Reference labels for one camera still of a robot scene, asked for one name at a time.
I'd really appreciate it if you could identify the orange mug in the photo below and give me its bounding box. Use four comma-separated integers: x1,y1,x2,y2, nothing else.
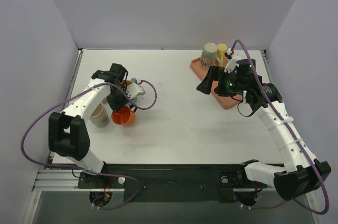
111,105,137,126

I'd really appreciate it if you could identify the cream dragon pattern mug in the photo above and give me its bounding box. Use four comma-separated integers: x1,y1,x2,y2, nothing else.
89,103,109,128

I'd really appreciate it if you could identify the blue butterfly mug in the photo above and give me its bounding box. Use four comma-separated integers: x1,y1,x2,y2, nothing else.
120,80,138,99

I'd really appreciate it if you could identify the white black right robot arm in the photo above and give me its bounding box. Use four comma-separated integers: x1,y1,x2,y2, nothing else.
196,59,331,201

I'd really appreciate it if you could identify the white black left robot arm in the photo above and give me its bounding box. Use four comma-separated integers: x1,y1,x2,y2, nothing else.
48,63,128,188

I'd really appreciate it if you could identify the yellow mug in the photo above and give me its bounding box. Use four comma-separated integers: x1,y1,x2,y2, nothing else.
215,44,228,67

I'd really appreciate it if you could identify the seashell coral mug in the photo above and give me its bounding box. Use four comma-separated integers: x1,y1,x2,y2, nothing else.
200,42,218,71

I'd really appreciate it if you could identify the pink plastic tray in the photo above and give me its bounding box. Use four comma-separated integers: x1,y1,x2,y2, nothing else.
190,58,241,110

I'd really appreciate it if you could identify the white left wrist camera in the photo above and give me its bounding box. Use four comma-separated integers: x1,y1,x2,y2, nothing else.
125,82,146,101

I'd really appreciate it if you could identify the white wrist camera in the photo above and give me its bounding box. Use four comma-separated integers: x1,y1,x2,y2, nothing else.
125,82,146,101
224,48,241,73

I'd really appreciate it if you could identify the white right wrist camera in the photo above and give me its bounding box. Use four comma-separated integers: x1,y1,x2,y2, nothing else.
224,48,241,73

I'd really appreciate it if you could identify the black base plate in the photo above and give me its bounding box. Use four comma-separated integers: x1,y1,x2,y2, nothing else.
78,164,267,203

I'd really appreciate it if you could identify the aluminium rail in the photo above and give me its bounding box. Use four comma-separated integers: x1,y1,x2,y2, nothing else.
32,170,79,192

